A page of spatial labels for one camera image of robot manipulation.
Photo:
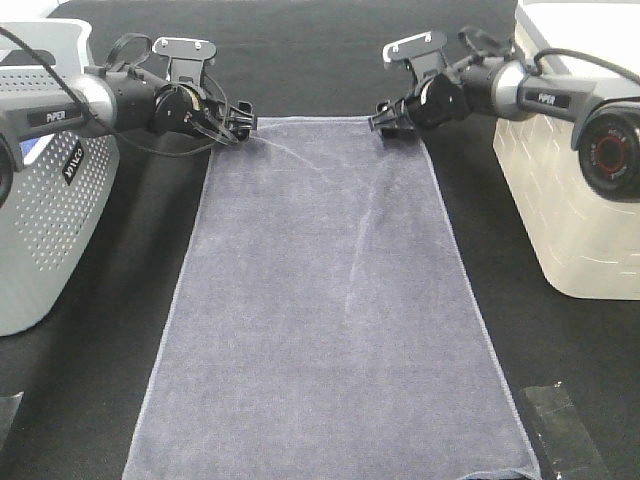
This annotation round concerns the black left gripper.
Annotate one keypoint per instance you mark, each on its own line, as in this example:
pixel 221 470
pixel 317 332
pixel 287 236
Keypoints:
pixel 182 109

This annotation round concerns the black felt table mat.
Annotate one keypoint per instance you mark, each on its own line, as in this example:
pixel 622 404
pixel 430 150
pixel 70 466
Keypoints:
pixel 83 370

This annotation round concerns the right robot arm black grey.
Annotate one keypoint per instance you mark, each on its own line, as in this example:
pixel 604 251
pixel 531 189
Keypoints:
pixel 603 112

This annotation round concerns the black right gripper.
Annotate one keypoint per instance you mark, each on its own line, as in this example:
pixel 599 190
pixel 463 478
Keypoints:
pixel 433 102

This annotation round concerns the white storage bin grey rim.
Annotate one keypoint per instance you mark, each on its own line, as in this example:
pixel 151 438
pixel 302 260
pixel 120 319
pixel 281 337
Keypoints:
pixel 587 246

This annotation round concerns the right clear tape strip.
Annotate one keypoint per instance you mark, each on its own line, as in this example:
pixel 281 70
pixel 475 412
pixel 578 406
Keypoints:
pixel 562 443

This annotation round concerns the grey perforated laundry basket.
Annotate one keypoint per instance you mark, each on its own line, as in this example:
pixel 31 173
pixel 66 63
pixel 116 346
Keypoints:
pixel 60 189

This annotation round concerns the grey-purple towel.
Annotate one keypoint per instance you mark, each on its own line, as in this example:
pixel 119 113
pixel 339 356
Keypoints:
pixel 323 325

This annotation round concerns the left clear tape strip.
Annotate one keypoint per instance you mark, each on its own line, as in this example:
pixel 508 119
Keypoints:
pixel 9 406

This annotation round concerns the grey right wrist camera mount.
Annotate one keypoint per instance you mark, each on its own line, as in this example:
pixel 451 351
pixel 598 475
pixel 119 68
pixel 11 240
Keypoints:
pixel 421 54

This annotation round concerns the clear tape strip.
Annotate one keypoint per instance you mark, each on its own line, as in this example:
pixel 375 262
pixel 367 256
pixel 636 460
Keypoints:
pixel 9 406
pixel 562 443

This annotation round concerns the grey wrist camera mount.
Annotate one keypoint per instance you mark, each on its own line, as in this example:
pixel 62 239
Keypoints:
pixel 421 54
pixel 186 57

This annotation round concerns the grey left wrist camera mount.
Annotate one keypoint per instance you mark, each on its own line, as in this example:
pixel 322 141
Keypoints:
pixel 186 57

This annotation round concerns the left robot arm black grey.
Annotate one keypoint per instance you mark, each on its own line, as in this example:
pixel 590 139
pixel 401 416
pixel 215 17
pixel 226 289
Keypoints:
pixel 102 102

